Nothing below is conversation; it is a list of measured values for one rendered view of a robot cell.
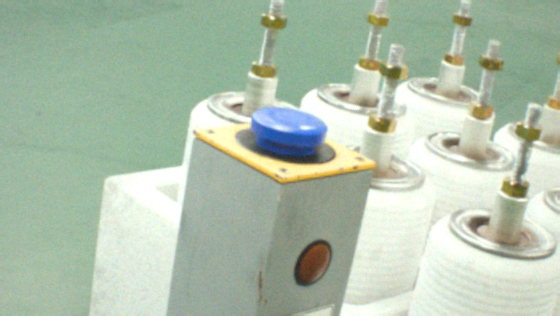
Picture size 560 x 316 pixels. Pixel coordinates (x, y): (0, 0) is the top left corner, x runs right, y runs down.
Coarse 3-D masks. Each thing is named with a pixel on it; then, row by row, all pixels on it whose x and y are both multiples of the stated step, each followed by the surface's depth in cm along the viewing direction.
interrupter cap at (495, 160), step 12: (444, 132) 93; (432, 144) 89; (444, 144) 90; (456, 144) 91; (492, 144) 92; (444, 156) 87; (456, 156) 88; (492, 156) 90; (504, 156) 90; (480, 168) 86; (492, 168) 87; (504, 168) 87
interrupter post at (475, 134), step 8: (464, 120) 89; (472, 120) 88; (480, 120) 88; (488, 120) 89; (464, 128) 89; (472, 128) 88; (480, 128) 88; (488, 128) 89; (464, 136) 89; (472, 136) 88; (480, 136) 88; (488, 136) 89; (464, 144) 89; (472, 144) 89; (480, 144) 89; (464, 152) 89; (472, 152) 89; (480, 152) 89
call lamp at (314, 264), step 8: (312, 248) 62; (320, 248) 62; (304, 256) 61; (312, 256) 62; (320, 256) 62; (328, 256) 63; (304, 264) 61; (312, 264) 62; (320, 264) 62; (304, 272) 62; (312, 272) 62; (320, 272) 63; (304, 280) 62; (312, 280) 62
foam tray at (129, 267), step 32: (128, 192) 89; (160, 192) 92; (128, 224) 89; (160, 224) 86; (96, 256) 93; (128, 256) 90; (160, 256) 87; (96, 288) 94; (128, 288) 90; (160, 288) 87
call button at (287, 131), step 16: (256, 112) 62; (272, 112) 63; (288, 112) 63; (304, 112) 64; (256, 128) 61; (272, 128) 61; (288, 128) 61; (304, 128) 61; (320, 128) 62; (272, 144) 61; (288, 144) 61; (304, 144) 61; (320, 144) 62
